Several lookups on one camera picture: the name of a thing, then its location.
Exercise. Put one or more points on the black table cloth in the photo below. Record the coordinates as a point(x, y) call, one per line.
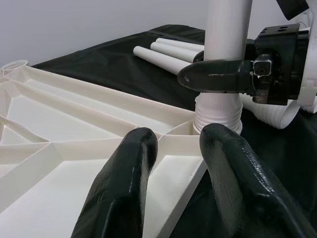
point(111, 64)

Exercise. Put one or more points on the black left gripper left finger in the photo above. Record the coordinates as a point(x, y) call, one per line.
point(123, 186)

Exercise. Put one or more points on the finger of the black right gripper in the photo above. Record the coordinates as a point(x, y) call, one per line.
point(200, 57)
point(215, 77)

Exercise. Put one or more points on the white plastic children table top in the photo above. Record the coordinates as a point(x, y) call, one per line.
point(74, 111)

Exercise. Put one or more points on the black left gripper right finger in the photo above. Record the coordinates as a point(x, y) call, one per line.
point(242, 188)

